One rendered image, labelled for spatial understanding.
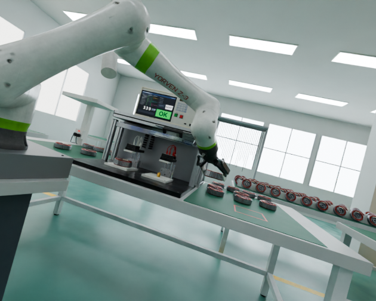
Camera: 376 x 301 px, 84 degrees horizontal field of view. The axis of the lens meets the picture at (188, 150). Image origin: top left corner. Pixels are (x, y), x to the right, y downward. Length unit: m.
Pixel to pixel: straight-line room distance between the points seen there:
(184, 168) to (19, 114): 0.97
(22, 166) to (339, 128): 8.30
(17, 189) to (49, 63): 0.38
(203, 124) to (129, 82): 8.37
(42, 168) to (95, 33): 0.47
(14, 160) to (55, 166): 0.13
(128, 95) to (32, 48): 8.33
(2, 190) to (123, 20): 0.58
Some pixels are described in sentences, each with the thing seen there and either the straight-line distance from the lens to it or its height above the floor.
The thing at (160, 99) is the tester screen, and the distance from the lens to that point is 1.44.
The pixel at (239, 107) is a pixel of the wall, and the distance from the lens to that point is 7.86.
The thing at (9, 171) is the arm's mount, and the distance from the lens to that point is 0.81.
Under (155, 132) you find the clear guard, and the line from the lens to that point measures 1.11.
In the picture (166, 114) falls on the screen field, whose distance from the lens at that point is 1.40.
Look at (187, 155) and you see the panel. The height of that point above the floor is 0.94.
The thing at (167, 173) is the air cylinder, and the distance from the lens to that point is 1.35.
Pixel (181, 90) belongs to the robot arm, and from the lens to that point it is 0.89.
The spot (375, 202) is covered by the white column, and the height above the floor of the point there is 1.00.
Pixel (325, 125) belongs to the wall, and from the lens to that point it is 8.32.
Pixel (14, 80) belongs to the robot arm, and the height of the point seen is 1.02.
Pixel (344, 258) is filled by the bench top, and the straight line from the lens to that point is 1.07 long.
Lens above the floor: 0.96
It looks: 1 degrees up
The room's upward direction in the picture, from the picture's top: 15 degrees clockwise
